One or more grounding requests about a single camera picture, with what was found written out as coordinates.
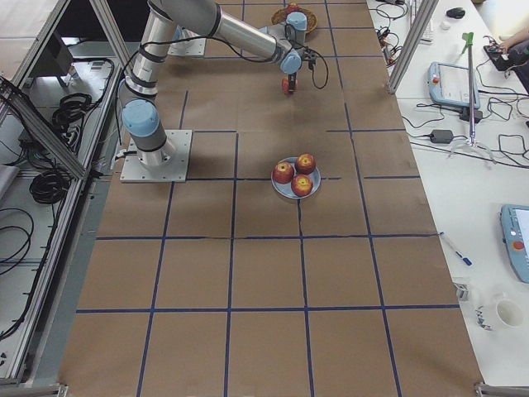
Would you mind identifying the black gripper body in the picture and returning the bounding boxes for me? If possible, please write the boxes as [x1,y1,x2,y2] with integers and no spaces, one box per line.
[284,49,318,83]

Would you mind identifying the red yellow streaked apple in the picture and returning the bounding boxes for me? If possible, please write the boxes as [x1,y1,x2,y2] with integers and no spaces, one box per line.
[281,77,292,94]

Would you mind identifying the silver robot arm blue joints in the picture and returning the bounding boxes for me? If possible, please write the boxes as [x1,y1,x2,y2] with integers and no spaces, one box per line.
[118,1,307,169]

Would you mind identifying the round woven wicker basket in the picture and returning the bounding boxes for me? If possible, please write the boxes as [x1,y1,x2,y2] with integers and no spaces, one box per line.
[270,7,317,33]

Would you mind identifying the dark red apple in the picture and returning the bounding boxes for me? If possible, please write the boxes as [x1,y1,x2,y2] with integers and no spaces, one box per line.
[285,2,300,13]

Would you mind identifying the red apple on plate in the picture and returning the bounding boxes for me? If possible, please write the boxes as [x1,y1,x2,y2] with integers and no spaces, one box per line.
[290,174,313,197]
[294,153,317,175]
[272,161,295,184]

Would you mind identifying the light blue plate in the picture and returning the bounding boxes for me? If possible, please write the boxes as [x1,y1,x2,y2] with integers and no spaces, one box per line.
[270,157,321,199]

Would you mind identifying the white computer keyboard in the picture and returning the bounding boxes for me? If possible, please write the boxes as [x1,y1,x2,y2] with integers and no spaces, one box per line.
[408,0,434,45]

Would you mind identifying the blue teach pendant tablet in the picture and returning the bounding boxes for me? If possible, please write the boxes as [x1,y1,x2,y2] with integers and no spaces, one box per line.
[427,62,470,108]

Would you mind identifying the black power adapter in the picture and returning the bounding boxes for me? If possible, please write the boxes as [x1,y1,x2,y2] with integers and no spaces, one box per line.
[429,129,454,144]

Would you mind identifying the black computer mouse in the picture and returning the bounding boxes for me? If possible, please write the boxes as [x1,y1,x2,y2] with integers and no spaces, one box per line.
[446,7,466,19]

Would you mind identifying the long grabber stick green claw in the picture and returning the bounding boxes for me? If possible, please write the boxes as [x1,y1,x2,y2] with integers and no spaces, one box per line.
[448,31,497,165]

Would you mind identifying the blue white pen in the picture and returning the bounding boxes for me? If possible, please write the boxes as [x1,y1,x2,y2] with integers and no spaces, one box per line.
[439,232,473,266]

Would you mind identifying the white mug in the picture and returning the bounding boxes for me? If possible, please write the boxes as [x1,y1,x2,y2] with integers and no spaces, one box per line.
[493,294,524,328]

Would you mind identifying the aluminium frame post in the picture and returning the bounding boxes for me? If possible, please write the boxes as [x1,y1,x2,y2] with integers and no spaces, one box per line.
[386,0,438,94]

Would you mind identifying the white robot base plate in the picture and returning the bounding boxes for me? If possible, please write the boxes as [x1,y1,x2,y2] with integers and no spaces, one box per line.
[120,130,193,183]

